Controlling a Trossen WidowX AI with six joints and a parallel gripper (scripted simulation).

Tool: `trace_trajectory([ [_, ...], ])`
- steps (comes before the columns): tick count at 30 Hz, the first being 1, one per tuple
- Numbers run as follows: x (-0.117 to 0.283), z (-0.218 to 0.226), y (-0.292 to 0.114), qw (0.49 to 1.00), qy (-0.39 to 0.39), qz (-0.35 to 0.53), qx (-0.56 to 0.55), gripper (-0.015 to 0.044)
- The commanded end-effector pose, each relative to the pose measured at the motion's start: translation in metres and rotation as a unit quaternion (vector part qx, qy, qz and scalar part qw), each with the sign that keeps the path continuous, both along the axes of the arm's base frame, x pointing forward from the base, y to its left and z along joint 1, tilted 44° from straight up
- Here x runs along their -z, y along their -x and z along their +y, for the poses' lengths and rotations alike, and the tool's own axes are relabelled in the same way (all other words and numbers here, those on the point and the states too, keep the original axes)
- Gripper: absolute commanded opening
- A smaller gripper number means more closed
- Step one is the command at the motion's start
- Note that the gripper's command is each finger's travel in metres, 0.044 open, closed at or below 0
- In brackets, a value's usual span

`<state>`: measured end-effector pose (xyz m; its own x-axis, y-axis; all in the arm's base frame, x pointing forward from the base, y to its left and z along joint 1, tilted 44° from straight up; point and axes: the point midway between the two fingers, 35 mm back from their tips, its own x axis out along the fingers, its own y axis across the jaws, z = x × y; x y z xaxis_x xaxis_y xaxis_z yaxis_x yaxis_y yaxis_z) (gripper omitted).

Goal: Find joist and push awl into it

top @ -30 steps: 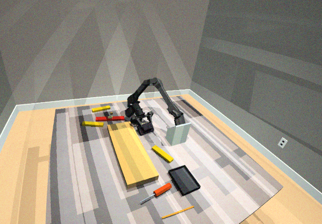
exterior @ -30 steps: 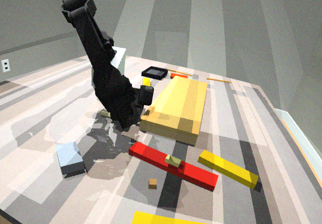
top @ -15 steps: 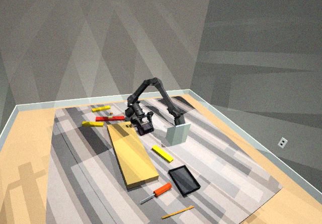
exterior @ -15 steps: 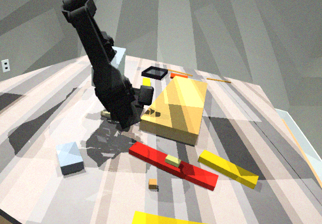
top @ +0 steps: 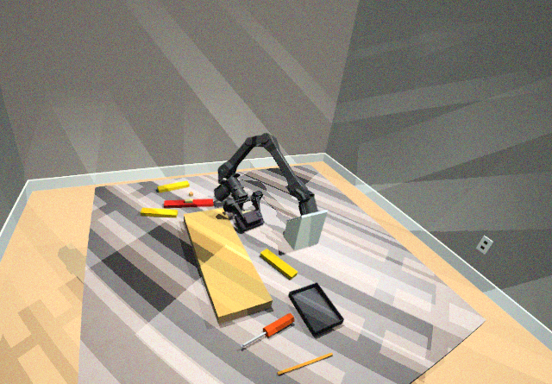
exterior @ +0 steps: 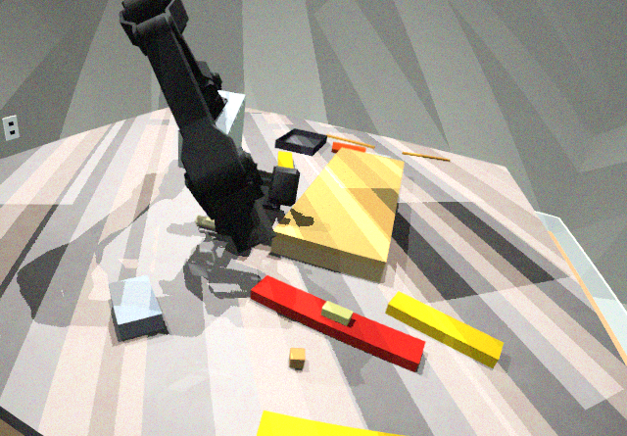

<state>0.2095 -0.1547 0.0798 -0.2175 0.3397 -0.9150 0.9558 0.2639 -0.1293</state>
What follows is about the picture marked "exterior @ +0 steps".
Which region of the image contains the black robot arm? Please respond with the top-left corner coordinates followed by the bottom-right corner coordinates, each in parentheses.
top-left (119, 0), bottom-right (276, 253)

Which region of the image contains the small tan cube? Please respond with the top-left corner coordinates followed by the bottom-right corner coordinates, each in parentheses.
top-left (289, 348), bottom-right (305, 368)

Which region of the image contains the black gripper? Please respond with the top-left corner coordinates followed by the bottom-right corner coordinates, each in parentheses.
top-left (258, 166), bottom-right (300, 207)

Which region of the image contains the red flat bar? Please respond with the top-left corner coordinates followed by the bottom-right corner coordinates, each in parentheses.
top-left (251, 275), bottom-right (425, 372)

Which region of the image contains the orange-handled awl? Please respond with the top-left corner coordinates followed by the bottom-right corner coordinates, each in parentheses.
top-left (331, 141), bottom-right (393, 159)

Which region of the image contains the tan rectangular panel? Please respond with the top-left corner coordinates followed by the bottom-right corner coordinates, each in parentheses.
top-left (270, 147), bottom-right (404, 282)

